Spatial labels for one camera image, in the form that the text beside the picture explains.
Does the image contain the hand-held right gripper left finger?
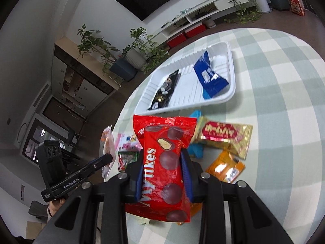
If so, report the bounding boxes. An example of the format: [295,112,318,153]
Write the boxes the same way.
[33,155,145,244]

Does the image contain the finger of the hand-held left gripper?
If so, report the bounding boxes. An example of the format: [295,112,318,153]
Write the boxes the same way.
[67,154,113,183]

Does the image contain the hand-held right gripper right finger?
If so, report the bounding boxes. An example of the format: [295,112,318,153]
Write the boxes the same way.
[179,149,295,244]

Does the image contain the green snack packet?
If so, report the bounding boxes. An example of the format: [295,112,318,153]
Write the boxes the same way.
[117,150,140,172]

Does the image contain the pink cartoon snack packet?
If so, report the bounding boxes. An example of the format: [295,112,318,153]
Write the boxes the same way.
[115,133,144,153]

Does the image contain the orange snack packet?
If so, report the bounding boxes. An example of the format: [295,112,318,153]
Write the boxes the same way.
[205,149,245,183]

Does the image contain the red chocolate snack bag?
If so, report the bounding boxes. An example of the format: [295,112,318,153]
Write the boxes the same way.
[124,114,197,223]

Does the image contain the gold snack packet red label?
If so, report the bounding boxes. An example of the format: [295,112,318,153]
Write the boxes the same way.
[191,116,253,160]

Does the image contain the white plastic tray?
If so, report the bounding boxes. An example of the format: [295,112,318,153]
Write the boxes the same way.
[134,41,235,114]

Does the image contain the person's left hand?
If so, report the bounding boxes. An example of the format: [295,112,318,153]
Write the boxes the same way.
[49,198,67,219]

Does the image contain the light blue snack packet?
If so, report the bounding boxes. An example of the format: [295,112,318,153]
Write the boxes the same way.
[189,110,205,159]

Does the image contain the grey office chair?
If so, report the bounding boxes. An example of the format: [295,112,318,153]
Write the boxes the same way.
[29,200,49,218]

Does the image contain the wooden cabinet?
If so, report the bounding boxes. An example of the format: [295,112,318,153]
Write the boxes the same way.
[51,37,121,119]

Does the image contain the black snack packet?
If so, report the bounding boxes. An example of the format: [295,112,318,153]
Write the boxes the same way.
[148,69,181,110]

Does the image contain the plant in dark blue pot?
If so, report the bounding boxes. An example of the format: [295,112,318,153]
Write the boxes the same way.
[77,24,138,82]

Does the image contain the plant in ribbed white pot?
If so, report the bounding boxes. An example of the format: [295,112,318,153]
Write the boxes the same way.
[122,27,170,75]

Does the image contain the green checked tablecloth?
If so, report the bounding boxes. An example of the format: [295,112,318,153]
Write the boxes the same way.
[107,27,325,244]

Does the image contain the red storage box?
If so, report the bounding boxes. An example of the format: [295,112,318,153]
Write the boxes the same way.
[184,23,206,39]
[168,33,187,48]

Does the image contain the trailing pothos plant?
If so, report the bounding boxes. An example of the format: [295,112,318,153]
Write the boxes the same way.
[216,0,262,24]

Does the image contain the white television stand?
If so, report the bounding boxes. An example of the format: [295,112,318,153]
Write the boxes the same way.
[150,0,250,47]

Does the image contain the red bag on floor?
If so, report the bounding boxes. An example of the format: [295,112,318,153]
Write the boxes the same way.
[289,0,305,17]

